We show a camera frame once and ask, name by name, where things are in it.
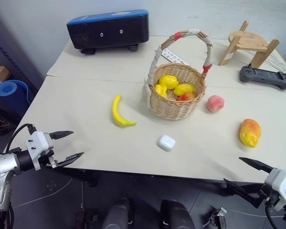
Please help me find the white earbuds case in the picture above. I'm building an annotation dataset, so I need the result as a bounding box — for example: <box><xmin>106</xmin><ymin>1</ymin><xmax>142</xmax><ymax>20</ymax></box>
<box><xmin>157</xmin><ymin>135</ymin><xmax>176</xmax><ymax>152</ymax></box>

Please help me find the rolled blue foam mat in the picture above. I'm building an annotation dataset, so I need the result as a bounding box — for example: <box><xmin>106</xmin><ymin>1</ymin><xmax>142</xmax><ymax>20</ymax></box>
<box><xmin>0</xmin><ymin>80</ymin><xmax>30</xmax><ymax>105</ymax></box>

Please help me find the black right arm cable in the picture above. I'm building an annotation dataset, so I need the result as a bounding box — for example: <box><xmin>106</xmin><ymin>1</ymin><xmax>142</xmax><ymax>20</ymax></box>
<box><xmin>264</xmin><ymin>204</ymin><xmax>278</xmax><ymax>229</ymax></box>

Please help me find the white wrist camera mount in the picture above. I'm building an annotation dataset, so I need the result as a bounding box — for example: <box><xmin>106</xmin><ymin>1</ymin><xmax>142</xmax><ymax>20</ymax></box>
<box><xmin>25</xmin><ymin>131</ymin><xmax>55</xmax><ymax>171</ymax></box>
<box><xmin>264</xmin><ymin>168</ymin><xmax>286</xmax><ymax>212</ymax></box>

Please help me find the grey game controller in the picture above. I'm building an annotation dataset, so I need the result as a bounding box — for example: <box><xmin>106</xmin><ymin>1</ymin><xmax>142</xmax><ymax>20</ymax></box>
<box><xmin>239</xmin><ymin>65</ymin><xmax>286</xmax><ymax>90</ymax></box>

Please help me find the orange yellow mango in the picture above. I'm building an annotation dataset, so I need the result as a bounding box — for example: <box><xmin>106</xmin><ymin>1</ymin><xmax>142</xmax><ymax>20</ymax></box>
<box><xmin>239</xmin><ymin>118</ymin><xmax>262</xmax><ymax>149</ymax></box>

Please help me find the black case with blue lid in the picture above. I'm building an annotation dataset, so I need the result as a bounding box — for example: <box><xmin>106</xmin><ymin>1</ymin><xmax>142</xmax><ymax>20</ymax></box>
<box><xmin>66</xmin><ymin>9</ymin><xmax>150</xmax><ymax>55</ymax></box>

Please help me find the yellow plastic toy piece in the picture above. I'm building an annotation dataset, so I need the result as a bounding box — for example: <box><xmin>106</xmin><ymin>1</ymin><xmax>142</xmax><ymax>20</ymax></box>
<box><xmin>155</xmin><ymin>84</ymin><xmax>168</xmax><ymax>97</ymax></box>

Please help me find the wooden stool stand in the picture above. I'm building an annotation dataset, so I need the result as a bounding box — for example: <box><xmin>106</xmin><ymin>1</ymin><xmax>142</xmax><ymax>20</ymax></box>
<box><xmin>218</xmin><ymin>20</ymin><xmax>280</xmax><ymax>69</ymax></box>

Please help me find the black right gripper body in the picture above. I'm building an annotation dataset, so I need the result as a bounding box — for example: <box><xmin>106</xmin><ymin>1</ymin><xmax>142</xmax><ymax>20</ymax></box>
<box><xmin>259</xmin><ymin>182</ymin><xmax>281</xmax><ymax>208</ymax></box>

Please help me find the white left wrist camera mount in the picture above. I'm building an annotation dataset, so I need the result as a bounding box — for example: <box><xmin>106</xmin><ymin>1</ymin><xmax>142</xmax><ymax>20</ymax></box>
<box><xmin>25</xmin><ymin>131</ymin><xmax>55</xmax><ymax>171</ymax></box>

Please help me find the oval yellow lemon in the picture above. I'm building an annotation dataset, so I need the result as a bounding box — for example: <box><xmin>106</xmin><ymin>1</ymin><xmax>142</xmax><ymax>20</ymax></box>
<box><xmin>173</xmin><ymin>83</ymin><xmax>196</xmax><ymax>97</ymax></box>

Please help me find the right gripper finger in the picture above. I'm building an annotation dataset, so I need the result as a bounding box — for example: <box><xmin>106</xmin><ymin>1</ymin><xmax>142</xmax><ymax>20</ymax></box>
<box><xmin>223</xmin><ymin>177</ymin><xmax>266</xmax><ymax>209</ymax></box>
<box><xmin>238</xmin><ymin>156</ymin><xmax>274</xmax><ymax>174</ymax></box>

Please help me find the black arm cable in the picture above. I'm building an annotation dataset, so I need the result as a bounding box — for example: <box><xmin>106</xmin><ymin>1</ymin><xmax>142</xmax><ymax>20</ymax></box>
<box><xmin>4</xmin><ymin>123</ymin><xmax>38</xmax><ymax>154</ymax></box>
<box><xmin>264</xmin><ymin>204</ymin><xmax>278</xmax><ymax>229</ymax></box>

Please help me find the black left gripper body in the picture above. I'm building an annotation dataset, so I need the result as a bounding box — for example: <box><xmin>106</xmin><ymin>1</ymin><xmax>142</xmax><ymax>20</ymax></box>
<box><xmin>39</xmin><ymin>132</ymin><xmax>63</xmax><ymax>170</ymax></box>

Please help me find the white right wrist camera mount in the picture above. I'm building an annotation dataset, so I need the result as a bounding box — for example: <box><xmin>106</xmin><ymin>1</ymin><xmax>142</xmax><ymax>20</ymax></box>
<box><xmin>264</xmin><ymin>168</ymin><xmax>286</xmax><ymax>212</ymax></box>

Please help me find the white printed card strip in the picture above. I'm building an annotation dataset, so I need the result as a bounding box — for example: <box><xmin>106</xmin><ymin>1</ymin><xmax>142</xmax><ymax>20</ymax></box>
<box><xmin>161</xmin><ymin>49</ymin><xmax>190</xmax><ymax>66</ymax></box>

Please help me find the small metal clamp device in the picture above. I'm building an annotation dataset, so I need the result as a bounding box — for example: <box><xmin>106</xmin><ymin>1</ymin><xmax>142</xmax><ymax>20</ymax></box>
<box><xmin>202</xmin><ymin>207</ymin><xmax>227</xmax><ymax>229</ymax></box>

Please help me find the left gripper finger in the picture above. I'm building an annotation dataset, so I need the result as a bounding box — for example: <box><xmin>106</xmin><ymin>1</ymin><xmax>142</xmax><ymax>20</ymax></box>
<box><xmin>58</xmin><ymin>152</ymin><xmax>85</xmax><ymax>168</ymax></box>
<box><xmin>50</xmin><ymin>130</ymin><xmax>74</xmax><ymax>141</ymax></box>

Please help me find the thin wire hanger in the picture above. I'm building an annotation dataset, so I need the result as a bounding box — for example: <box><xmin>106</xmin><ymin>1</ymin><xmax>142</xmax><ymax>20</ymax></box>
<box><xmin>0</xmin><ymin>111</ymin><xmax>12</xmax><ymax>131</ymax></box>

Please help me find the wicker basket with handle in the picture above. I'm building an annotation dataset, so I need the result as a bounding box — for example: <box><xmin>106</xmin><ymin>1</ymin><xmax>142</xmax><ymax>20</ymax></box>
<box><xmin>143</xmin><ymin>28</ymin><xmax>214</xmax><ymax>121</ymax></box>

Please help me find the red apple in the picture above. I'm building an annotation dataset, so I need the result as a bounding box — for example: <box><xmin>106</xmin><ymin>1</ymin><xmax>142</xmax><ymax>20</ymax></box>
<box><xmin>176</xmin><ymin>92</ymin><xmax>197</xmax><ymax>102</ymax></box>

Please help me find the yellow banana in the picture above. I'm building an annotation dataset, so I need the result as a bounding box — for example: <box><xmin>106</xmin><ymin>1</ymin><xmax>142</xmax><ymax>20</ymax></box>
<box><xmin>112</xmin><ymin>95</ymin><xmax>137</xmax><ymax>128</ymax></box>

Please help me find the pink peach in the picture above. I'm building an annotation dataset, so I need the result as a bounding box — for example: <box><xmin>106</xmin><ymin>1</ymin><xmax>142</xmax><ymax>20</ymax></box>
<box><xmin>206</xmin><ymin>94</ymin><xmax>225</xmax><ymax>113</ymax></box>

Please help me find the dark rounded shape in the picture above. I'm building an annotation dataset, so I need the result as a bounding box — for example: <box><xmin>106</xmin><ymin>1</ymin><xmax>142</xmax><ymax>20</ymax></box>
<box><xmin>101</xmin><ymin>197</ymin><xmax>131</xmax><ymax>229</ymax></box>
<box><xmin>160</xmin><ymin>199</ymin><xmax>194</xmax><ymax>229</ymax></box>

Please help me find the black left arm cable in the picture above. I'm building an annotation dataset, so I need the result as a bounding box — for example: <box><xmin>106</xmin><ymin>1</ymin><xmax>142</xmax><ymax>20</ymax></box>
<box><xmin>4</xmin><ymin>123</ymin><xmax>38</xmax><ymax>154</ymax></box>

